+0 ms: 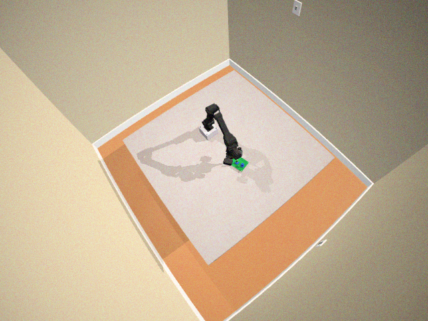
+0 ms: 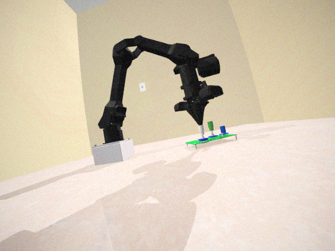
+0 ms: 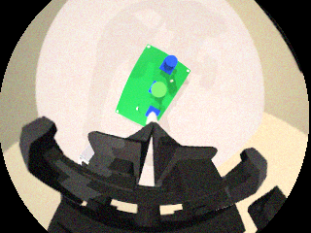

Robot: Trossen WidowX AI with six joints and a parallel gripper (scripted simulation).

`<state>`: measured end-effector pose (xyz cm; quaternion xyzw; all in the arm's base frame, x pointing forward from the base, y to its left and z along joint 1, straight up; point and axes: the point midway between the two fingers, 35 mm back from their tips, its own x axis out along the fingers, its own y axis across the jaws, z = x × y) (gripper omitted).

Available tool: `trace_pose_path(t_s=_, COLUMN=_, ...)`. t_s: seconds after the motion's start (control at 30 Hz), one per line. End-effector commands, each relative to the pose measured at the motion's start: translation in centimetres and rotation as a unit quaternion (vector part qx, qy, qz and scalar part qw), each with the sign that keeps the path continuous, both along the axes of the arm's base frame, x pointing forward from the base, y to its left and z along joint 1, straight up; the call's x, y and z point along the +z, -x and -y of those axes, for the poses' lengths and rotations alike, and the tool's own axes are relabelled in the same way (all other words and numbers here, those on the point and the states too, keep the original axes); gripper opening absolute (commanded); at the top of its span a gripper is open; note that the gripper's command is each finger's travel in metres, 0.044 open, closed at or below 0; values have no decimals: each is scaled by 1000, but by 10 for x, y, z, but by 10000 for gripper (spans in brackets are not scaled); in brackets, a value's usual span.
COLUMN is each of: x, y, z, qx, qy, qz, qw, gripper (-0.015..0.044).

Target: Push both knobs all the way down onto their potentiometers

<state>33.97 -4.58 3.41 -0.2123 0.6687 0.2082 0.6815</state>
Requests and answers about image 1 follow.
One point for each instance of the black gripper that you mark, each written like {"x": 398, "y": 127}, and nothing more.
{"x": 228, "y": 160}

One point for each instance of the green circuit board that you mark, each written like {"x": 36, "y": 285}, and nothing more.
{"x": 240, "y": 163}

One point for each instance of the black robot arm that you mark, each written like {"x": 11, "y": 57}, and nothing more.
{"x": 228, "y": 137}

